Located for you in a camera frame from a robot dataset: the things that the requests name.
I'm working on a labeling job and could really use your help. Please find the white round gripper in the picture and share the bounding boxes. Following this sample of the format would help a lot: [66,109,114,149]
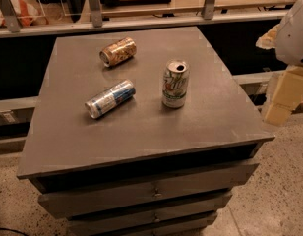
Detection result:
[256,0,303,126]

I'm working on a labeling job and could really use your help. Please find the top grey drawer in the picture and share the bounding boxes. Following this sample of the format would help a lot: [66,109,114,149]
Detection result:
[38,159,258,218]

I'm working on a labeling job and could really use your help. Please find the middle grey drawer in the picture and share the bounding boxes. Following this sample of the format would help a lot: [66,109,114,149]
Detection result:
[66,190,233,236]

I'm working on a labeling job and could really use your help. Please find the white green 7up can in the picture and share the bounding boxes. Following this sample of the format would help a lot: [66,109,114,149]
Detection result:
[162,60,190,108]

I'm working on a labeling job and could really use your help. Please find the silver blue energy drink can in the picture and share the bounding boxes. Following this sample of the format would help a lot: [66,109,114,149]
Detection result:
[85,80,136,119]

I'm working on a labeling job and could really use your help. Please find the grey drawer cabinet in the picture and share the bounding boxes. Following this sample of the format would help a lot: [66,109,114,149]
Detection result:
[16,26,276,236]

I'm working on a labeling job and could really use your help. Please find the metal bracket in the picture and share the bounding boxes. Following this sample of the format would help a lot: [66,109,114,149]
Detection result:
[0,0,22,32]
[89,0,102,28]
[201,0,215,20]

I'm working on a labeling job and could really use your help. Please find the bottom grey drawer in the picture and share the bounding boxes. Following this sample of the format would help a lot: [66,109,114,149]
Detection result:
[101,210,218,236]

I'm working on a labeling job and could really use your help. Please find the left metal bracket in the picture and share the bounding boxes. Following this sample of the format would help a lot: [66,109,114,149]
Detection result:
[0,0,22,32]

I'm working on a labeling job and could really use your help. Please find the grey drawer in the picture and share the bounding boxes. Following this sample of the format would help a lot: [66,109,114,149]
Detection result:
[38,159,258,218]
[66,190,233,236]
[101,210,218,236]

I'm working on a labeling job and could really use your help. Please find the middle metal bracket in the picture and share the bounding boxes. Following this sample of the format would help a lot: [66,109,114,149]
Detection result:
[89,0,102,28]

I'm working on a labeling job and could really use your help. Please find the clear acrylic panel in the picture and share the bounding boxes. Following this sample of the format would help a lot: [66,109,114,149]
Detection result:
[31,0,84,18]

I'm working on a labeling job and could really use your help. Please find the right metal bracket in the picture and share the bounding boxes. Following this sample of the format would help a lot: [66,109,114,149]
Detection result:
[201,0,215,20]

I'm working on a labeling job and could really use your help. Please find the orange soda can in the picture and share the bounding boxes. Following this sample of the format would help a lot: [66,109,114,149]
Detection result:
[99,37,137,67]

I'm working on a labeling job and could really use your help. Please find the black floor cable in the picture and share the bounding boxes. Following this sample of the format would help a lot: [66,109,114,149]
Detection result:
[0,226,28,236]

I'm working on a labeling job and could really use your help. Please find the orange white striped cloth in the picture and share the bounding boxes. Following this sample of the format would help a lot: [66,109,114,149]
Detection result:
[0,0,49,28]

